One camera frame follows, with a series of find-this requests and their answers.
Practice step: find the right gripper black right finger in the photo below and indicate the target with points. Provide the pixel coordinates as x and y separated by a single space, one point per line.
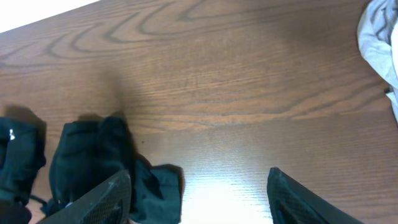
291 202

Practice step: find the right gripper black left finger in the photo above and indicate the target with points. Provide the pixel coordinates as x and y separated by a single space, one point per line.
109 202

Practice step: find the black pants with red waistband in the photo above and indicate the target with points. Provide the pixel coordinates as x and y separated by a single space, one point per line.
89 152

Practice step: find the folded black garment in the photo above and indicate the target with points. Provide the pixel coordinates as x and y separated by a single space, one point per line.
22 155

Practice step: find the white crumpled garment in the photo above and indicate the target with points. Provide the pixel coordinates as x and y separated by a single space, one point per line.
377 42

